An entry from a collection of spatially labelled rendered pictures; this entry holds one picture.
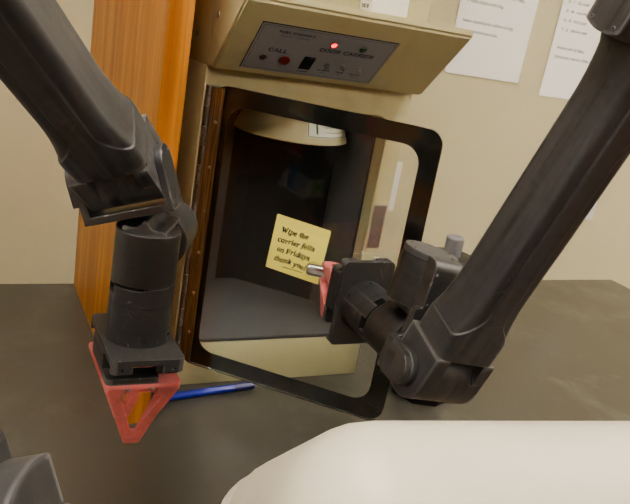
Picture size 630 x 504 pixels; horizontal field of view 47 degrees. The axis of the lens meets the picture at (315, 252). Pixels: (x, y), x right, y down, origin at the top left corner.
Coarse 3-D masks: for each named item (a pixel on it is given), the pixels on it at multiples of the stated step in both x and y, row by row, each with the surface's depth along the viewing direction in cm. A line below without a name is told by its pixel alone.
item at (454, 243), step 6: (450, 234) 114; (450, 240) 112; (456, 240) 112; (462, 240) 112; (444, 246) 114; (450, 246) 112; (456, 246) 112; (462, 246) 113; (450, 252) 112; (456, 252) 112; (462, 252) 116; (462, 258) 113; (462, 264) 110
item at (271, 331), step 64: (256, 128) 94; (320, 128) 91; (384, 128) 89; (256, 192) 96; (320, 192) 93; (384, 192) 91; (256, 256) 99; (384, 256) 93; (256, 320) 101; (320, 320) 98; (256, 384) 103; (320, 384) 100; (384, 384) 97
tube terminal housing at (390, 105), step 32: (320, 0) 98; (352, 0) 100; (416, 0) 104; (192, 32) 100; (192, 64) 100; (192, 96) 100; (288, 96) 101; (320, 96) 103; (352, 96) 105; (384, 96) 107; (192, 128) 100; (192, 160) 99; (192, 192) 100
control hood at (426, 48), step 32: (224, 0) 89; (256, 0) 83; (288, 0) 84; (224, 32) 89; (256, 32) 88; (352, 32) 91; (384, 32) 92; (416, 32) 93; (448, 32) 95; (224, 64) 92; (384, 64) 98; (416, 64) 100
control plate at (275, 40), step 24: (264, 24) 87; (264, 48) 91; (288, 48) 92; (312, 48) 92; (336, 48) 93; (384, 48) 95; (288, 72) 96; (312, 72) 97; (336, 72) 98; (360, 72) 99
